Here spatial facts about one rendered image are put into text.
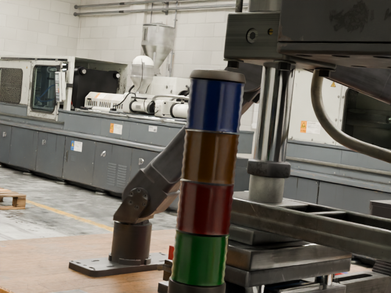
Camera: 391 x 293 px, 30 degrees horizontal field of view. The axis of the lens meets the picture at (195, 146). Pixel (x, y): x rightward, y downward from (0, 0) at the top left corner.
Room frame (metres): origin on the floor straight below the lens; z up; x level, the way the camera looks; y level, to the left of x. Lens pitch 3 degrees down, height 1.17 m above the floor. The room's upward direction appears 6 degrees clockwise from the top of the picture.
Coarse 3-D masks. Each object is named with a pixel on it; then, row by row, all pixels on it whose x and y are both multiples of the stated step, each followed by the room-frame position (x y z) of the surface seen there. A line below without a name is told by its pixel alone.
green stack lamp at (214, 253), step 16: (176, 240) 0.50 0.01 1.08; (192, 240) 0.49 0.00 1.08; (208, 240) 0.49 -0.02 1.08; (224, 240) 0.50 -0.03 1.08; (176, 256) 0.50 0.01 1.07; (192, 256) 0.49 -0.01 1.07; (208, 256) 0.49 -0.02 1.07; (224, 256) 0.50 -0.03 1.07; (176, 272) 0.49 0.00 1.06; (192, 272) 0.49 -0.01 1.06; (208, 272) 0.49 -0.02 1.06; (224, 272) 0.50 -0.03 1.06
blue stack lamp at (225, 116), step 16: (192, 80) 0.50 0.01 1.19; (208, 80) 0.49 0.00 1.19; (192, 96) 0.50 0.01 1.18; (208, 96) 0.49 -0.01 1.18; (224, 96) 0.49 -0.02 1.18; (240, 96) 0.50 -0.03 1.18; (192, 112) 0.49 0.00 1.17; (208, 112) 0.49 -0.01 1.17; (224, 112) 0.49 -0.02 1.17; (240, 112) 0.50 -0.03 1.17; (208, 128) 0.49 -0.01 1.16; (224, 128) 0.49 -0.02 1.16
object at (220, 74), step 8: (192, 72) 0.50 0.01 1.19; (200, 72) 0.49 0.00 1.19; (208, 72) 0.49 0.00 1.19; (216, 72) 0.49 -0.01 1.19; (224, 72) 0.49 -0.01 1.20; (232, 72) 0.49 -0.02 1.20; (216, 80) 0.50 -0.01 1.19; (224, 80) 0.49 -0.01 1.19; (232, 80) 0.49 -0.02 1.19; (240, 80) 0.49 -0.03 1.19; (168, 288) 0.50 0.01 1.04; (176, 288) 0.49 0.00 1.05; (184, 288) 0.49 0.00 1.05; (192, 288) 0.49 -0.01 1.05; (200, 288) 0.49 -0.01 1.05; (208, 288) 0.49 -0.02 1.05; (216, 288) 0.49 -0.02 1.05; (224, 288) 0.50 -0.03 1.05
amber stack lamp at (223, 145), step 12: (192, 132) 0.49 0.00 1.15; (204, 132) 0.49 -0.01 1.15; (216, 132) 0.51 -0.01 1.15; (192, 144) 0.49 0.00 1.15; (204, 144) 0.49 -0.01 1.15; (216, 144) 0.49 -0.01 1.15; (228, 144) 0.49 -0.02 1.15; (192, 156) 0.49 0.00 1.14; (204, 156) 0.49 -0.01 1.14; (216, 156) 0.49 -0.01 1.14; (228, 156) 0.49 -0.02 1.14; (192, 168) 0.49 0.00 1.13; (204, 168) 0.49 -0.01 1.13; (216, 168) 0.49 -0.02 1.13; (228, 168) 0.49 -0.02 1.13; (192, 180) 0.49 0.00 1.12; (204, 180) 0.49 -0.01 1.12; (216, 180) 0.49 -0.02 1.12; (228, 180) 0.49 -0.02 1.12
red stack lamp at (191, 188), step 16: (192, 192) 0.49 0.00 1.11; (208, 192) 0.49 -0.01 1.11; (224, 192) 0.49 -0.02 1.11; (192, 208) 0.49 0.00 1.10; (208, 208) 0.49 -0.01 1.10; (224, 208) 0.49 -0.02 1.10; (176, 224) 0.50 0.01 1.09; (192, 224) 0.49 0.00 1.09; (208, 224) 0.49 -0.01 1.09; (224, 224) 0.49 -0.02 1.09
